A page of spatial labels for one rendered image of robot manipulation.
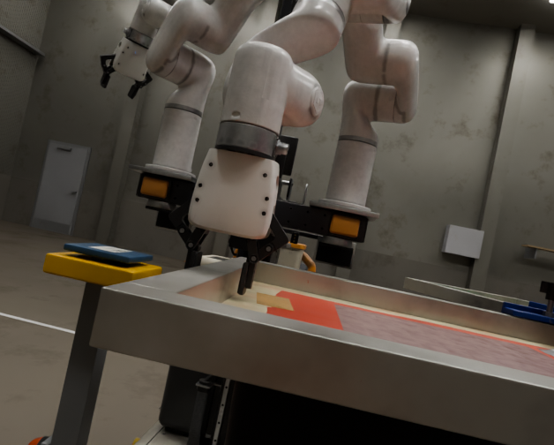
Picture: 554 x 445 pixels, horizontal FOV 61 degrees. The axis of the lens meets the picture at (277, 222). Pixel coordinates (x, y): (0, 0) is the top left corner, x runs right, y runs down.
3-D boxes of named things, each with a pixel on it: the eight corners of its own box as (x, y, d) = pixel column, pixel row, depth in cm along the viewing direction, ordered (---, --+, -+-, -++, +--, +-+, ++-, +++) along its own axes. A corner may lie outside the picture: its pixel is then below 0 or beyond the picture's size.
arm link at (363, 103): (339, 147, 119) (351, 86, 119) (391, 154, 114) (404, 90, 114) (329, 137, 110) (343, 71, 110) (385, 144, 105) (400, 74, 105)
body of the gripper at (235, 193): (288, 159, 62) (270, 242, 62) (213, 144, 63) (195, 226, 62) (284, 147, 54) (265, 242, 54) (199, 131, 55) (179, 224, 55)
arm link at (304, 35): (348, 43, 75) (306, 141, 66) (273, 40, 80) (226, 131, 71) (341, -6, 68) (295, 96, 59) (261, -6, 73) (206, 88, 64)
